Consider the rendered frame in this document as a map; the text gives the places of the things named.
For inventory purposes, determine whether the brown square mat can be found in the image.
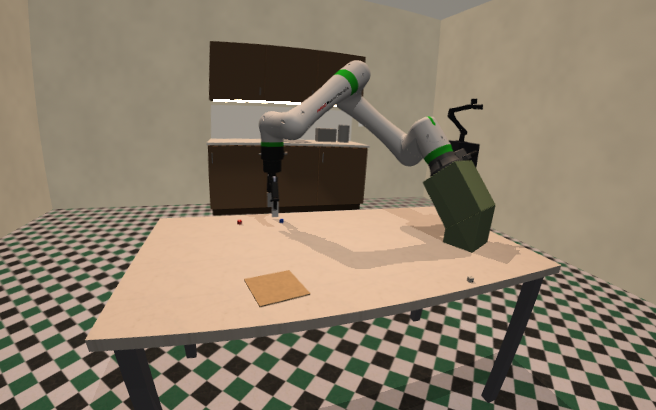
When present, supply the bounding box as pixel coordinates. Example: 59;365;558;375
244;270;311;307

